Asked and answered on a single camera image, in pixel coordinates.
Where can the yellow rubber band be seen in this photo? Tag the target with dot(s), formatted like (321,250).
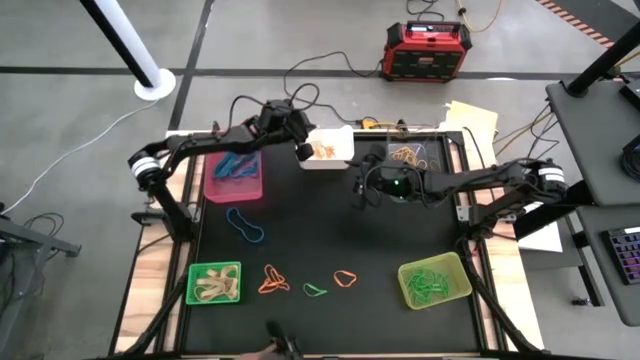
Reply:
(407,156)
(395,152)
(402,149)
(422,164)
(415,160)

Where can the black backlit keyboard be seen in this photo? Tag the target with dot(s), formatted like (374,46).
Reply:
(627,255)

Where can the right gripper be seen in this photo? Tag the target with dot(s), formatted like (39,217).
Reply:
(397,182)

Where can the green plastic basket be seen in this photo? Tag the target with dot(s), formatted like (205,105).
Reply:
(192,300)

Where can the white plastic basket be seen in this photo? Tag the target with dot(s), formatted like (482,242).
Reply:
(345,160)

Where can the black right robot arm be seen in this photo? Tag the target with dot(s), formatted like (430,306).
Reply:
(480,180)

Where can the striped hazard floor tape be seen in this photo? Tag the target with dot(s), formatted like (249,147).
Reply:
(575,20)

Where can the wide cream rubber band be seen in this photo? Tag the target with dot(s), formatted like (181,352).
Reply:
(229,286)
(215,274)
(200,292)

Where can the black table mat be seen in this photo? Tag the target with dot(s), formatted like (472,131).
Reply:
(340,240)

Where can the grey desk with keyboard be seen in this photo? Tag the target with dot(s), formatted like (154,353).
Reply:
(625,300)

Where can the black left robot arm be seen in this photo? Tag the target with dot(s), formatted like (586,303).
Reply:
(200,142)

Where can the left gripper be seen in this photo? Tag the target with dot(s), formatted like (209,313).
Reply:
(285,122)

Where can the red black power station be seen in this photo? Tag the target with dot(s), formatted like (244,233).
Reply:
(425,55)

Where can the black desk device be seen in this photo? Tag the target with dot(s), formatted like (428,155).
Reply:
(632,92)

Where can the thin blue rubber band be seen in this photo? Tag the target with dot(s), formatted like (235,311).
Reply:
(222,167)

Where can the black stand pole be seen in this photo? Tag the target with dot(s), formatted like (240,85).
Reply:
(600,65)

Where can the yellow plastic basket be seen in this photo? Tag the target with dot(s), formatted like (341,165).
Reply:
(462,270)

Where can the yellow paper folder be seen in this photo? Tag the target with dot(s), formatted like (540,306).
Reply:
(475,120)

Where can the black metal table frame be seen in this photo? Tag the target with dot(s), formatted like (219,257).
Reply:
(494,310)

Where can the person's hand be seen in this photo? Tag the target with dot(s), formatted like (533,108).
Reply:
(257,352)

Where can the small orange rubber band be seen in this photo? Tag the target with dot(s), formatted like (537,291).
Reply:
(331,150)

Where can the pile of mixed rubber bands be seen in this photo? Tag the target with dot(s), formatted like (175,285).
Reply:
(220,296)

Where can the green rubber band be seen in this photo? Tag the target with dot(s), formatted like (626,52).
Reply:
(320,292)
(442,287)
(417,287)
(422,295)
(430,275)
(412,280)
(437,295)

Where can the clear plastic basket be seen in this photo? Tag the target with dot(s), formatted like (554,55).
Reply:
(440,150)

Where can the wide blue rubber band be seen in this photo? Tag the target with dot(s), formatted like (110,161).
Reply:
(237,162)
(254,167)
(231,222)

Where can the pink plastic basket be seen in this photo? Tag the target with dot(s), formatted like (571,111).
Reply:
(235,190)

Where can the white paper sheet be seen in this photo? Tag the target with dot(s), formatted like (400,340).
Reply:
(545,242)

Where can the white pole with round base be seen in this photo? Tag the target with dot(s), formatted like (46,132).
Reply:
(155,89)

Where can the black handheld object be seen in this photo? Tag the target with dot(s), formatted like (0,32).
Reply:
(285,342)

